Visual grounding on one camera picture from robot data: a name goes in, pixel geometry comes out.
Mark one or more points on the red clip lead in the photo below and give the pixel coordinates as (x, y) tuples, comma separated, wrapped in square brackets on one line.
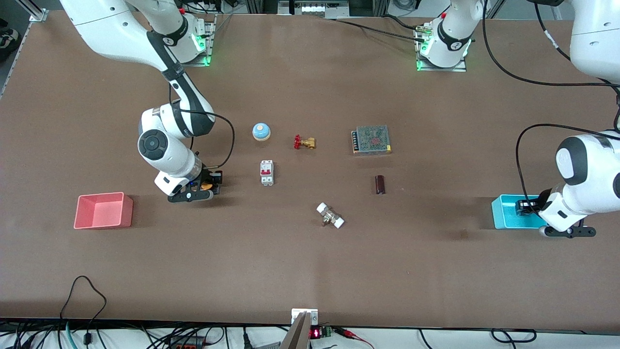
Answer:
[(353, 334)]

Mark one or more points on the dark brown cylinder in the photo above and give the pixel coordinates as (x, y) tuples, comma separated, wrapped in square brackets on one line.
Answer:
[(380, 184)]

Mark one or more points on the pink plastic box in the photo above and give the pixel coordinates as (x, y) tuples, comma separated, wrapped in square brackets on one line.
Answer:
[(99, 213)]

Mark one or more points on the white-capped metal fitting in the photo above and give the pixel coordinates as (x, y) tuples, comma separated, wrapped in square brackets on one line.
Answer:
[(330, 215)]

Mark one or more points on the white circuit breaker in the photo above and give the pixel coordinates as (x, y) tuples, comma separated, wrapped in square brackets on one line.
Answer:
[(267, 172)]

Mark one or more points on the grey aluminium frame device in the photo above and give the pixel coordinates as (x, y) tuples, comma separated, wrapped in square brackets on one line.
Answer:
[(315, 7)]

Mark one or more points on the metal mesh power supply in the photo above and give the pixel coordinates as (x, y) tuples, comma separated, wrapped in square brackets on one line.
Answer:
[(372, 139)]

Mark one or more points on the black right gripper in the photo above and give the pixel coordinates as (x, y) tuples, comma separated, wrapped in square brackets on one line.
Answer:
[(208, 175)]

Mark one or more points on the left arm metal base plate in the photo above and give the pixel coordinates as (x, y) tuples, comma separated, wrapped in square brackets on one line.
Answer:
[(460, 67)]

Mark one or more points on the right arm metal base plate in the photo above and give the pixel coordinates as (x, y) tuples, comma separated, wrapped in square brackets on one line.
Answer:
[(206, 46)]

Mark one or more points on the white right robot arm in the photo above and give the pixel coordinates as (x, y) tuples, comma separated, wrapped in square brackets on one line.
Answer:
[(160, 145)]

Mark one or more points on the cyan plastic box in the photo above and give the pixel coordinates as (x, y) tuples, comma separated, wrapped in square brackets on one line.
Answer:
[(506, 218)]

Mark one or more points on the blue round bell button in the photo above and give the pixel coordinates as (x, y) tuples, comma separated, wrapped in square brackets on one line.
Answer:
[(261, 131)]

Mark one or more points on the silver aluminium profile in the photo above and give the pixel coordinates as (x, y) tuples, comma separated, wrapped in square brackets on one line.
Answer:
[(34, 10)]

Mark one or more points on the black white sneaker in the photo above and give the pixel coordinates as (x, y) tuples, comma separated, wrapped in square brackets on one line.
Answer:
[(7, 39)]

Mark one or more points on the grey metal bar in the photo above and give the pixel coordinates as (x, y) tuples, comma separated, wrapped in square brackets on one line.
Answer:
[(296, 337)]

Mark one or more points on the white mounting plate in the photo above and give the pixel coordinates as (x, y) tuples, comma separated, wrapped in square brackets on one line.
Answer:
[(314, 316)]

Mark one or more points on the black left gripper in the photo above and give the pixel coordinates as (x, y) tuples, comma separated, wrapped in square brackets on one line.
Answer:
[(542, 199)]

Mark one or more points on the yellow push button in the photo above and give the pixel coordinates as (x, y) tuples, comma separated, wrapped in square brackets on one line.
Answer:
[(207, 185)]

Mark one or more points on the red digit display module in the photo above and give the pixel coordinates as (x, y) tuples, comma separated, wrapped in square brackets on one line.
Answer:
[(316, 333)]

